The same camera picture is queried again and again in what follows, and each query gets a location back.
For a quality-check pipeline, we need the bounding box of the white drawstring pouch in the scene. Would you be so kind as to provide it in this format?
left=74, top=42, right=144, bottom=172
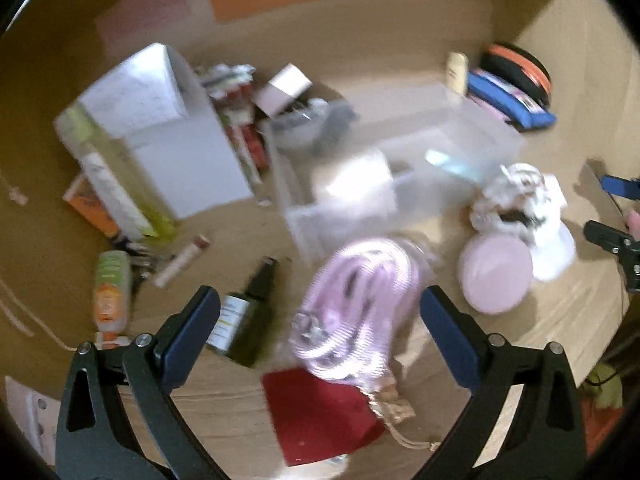
left=470, top=162, right=576, bottom=282

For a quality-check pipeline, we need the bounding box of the round pink case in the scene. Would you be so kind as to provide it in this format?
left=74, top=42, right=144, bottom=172
left=458, top=233, right=533, bottom=315

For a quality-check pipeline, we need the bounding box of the gold organza bag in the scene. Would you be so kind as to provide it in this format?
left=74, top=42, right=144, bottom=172
left=360, top=368, right=440, bottom=453

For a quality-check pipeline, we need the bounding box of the mint green tube bottle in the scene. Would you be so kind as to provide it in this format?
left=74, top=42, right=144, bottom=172
left=424, top=150, right=483, bottom=183

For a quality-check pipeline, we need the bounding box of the dark green spray bottle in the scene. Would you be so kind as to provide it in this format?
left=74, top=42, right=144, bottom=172
left=206, top=257, right=278, bottom=367

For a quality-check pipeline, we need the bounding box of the pink cable bundle bag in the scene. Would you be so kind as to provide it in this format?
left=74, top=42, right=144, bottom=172
left=288, top=236, right=437, bottom=388

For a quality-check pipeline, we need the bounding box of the blue patchwork pouch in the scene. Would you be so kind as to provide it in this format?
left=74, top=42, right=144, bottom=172
left=468, top=70, right=556, bottom=131

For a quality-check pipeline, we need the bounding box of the black orange zip case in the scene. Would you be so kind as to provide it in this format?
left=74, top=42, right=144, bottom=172
left=480, top=42, right=552, bottom=108

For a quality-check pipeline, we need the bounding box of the orange green tube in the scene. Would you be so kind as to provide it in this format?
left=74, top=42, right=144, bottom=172
left=92, top=250, right=132, bottom=335

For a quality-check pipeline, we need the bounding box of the small lip balm tube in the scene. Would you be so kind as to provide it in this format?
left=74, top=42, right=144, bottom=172
left=153, top=234, right=210, bottom=288

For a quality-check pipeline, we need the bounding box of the cream lotion bottle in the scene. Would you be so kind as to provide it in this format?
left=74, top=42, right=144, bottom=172
left=446, top=52, right=469, bottom=96

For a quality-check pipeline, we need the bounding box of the clear plastic storage bin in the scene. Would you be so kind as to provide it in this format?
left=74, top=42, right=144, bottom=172
left=260, top=84, right=526, bottom=263

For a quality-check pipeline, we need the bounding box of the orange book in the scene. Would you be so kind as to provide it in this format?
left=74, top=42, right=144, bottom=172
left=63, top=172, right=120, bottom=240

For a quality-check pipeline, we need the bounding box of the yellow green book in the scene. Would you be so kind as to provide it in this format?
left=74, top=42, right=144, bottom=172
left=54, top=101, right=177, bottom=243

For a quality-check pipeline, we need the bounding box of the white magazine file holder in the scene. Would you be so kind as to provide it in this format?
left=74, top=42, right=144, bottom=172
left=54, top=42, right=253, bottom=220

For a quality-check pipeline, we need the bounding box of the small white pink box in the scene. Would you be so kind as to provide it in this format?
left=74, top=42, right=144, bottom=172
left=253, top=64, right=312, bottom=117

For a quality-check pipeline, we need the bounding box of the pink sticky note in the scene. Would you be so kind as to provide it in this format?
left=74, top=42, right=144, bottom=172
left=94, top=0, right=190, bottom=44

